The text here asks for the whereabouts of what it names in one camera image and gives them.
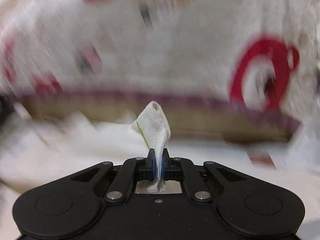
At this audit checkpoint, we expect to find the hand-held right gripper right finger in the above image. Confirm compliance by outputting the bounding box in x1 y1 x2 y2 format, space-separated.
161 149 247 203

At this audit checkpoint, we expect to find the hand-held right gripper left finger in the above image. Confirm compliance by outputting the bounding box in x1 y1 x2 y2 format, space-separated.
71 149 157 203

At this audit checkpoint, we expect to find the white waffle shirt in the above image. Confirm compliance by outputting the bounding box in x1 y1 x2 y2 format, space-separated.
0 101 175 193

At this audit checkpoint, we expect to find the striped pastel rug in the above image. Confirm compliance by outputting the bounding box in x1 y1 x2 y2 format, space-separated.
165 122 320 230

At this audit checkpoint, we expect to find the beige bed base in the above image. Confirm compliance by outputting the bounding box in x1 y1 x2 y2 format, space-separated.
22 97 296 141

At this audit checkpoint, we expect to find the white bear print quilt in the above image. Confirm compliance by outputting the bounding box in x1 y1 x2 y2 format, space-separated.
0 0 320 130

